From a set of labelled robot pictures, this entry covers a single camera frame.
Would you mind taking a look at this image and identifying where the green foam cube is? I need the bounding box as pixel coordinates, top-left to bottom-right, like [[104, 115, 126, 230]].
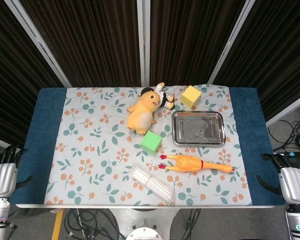
[[140, 130, 163, 155]]

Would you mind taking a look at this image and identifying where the black power strip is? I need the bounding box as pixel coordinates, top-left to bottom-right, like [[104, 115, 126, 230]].
[[281, 149, 300, 159]]

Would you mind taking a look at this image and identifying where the yellow plush animal toy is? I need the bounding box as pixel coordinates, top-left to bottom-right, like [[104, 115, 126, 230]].
[[126, 90, 163, 136]]

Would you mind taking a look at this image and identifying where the floral tablecloth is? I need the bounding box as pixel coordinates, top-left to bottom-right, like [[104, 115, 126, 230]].
[[43, 84, 253, 207]]

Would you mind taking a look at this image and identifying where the dark partition screen panel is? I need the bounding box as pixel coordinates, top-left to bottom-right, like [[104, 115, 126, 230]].
[[3, 0, 151, 88], [207, 0, 300, 127], [137, 0, 256, 86], [0, 0, 72, 151]]

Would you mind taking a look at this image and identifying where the rectangular metal tray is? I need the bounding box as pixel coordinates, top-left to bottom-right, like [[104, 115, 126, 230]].
[[171, 110, 226, 148]]

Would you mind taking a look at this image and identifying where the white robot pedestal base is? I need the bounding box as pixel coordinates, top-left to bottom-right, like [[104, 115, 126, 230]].
[[109, 207, 181, 240]]

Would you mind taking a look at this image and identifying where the bundle of clear wrapped straws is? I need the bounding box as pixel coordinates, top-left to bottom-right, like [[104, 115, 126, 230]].
[[131, 163, 176, 204]]

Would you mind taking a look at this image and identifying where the orange rubber chicken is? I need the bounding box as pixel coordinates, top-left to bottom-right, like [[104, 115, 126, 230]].
[[158, 153, 236, 174]]

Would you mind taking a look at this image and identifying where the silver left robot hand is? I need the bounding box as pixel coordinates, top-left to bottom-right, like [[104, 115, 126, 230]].
[[0, 146, 34, 201]]

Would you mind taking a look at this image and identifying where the blue table cover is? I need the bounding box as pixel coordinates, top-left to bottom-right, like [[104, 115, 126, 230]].
[[9, 86, 286, 207]]

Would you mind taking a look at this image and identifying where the yellow foam cube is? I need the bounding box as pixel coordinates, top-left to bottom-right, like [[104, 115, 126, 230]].
[[180, 85, 203, 110]]

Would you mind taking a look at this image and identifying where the yellow floor tape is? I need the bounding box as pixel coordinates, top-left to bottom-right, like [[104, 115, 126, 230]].
[[51, 208, 65, 240]]

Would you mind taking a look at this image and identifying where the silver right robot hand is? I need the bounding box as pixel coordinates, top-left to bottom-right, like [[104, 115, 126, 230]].
[[256, 153, 300, 205]]

